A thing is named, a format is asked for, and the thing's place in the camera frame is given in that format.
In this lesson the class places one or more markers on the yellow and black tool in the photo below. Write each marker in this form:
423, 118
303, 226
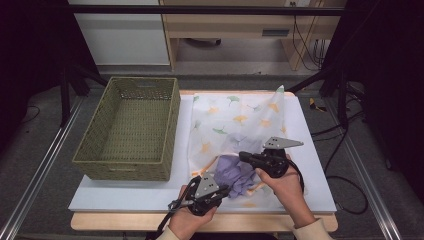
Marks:
315, 106

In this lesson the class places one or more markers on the purple garment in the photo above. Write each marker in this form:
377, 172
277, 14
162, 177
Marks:
233, 173

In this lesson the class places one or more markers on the white leaf-print mesh laundry bag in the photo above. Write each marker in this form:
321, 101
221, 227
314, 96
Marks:
233, 123

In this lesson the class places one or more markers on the black metal stand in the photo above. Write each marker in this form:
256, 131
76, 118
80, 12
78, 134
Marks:
342, 100
65, 100

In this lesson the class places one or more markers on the person's right hand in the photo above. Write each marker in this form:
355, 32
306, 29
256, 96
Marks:
288, 193

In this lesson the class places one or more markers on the white cabinet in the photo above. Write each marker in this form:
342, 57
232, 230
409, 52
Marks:
123, 36

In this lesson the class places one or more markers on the black horizontal bar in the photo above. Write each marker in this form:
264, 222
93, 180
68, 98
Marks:
200, 10

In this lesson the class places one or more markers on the dark chair base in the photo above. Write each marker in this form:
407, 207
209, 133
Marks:
203, 41

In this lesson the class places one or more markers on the white wall socket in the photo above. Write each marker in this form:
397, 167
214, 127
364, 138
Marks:
298, 2

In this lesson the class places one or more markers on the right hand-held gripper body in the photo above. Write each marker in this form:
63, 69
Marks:
275, 161

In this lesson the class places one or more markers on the aluminium rail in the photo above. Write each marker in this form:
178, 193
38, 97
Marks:
376, 200
40, 173

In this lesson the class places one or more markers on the green woven basket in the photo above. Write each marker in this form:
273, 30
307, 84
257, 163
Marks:
133, 133

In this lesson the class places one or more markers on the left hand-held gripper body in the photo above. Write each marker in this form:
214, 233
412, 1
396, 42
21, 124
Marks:
205, 186

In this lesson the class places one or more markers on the white board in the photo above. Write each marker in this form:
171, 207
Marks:
133, 196

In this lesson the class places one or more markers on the black curtain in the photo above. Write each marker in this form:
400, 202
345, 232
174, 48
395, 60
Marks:
393, 66
26, 50

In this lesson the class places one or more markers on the person's left hand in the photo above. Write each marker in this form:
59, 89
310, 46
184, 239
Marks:
188, 223

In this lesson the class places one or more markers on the wooden desk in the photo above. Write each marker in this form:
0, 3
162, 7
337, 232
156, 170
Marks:
233, 25

